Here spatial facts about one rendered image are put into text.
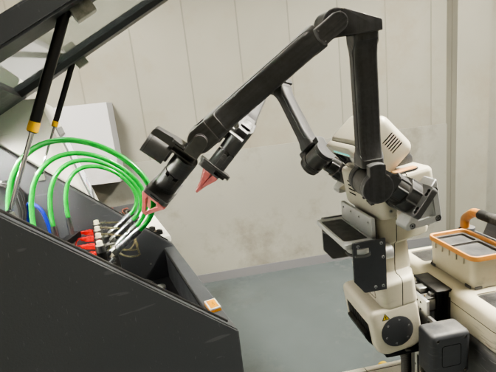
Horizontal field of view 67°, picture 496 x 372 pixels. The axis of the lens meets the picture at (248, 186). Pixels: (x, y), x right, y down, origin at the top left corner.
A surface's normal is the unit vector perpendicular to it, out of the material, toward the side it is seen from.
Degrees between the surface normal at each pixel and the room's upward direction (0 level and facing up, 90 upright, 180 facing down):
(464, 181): 90
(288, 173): 90
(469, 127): 90
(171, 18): 90
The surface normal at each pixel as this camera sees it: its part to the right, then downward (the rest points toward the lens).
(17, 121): 0.41, 0.15
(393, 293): 0.15, 0.20
